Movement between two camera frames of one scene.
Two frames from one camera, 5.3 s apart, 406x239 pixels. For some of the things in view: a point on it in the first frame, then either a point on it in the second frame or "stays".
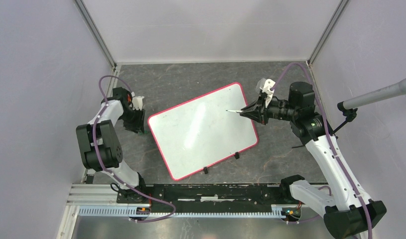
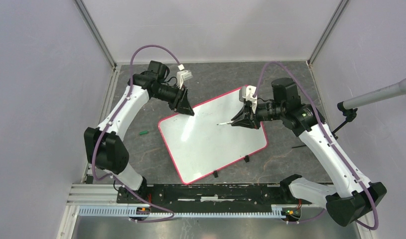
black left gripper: [138, 125] -> [181, 103]
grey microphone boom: [405, 86] stays
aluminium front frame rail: [106, 194] stays
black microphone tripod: [350, 114] stays
